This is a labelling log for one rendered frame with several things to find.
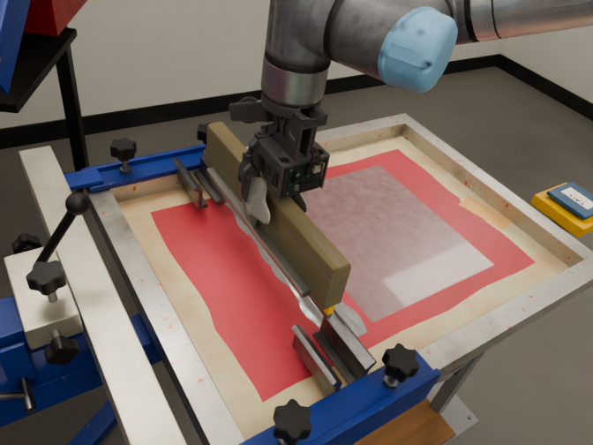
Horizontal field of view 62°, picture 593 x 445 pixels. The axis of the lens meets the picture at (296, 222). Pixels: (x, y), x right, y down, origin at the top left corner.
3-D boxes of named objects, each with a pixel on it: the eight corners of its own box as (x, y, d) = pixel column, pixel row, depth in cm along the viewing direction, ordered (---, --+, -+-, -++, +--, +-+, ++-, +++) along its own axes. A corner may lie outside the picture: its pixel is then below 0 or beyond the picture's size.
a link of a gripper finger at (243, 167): (236, 203, 66) (251, 147, 61) (230, 196, 67) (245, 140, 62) (265, 199, 69) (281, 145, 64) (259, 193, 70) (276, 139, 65)
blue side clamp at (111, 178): (231, 165, 105) (234, 138, 100) (243, 178, 102) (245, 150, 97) (86, 199, 90) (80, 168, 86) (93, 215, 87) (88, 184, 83)
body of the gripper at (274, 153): (273, 205, 61) (287, 120, 53) (242, 168, 66) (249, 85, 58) (324, 191, 65) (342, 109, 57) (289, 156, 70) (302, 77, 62)
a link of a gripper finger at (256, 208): (252, 249, 67) (269, 194, 62) (232, 222, 70) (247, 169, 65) (271, 245, 69) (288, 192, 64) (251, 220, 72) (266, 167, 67)
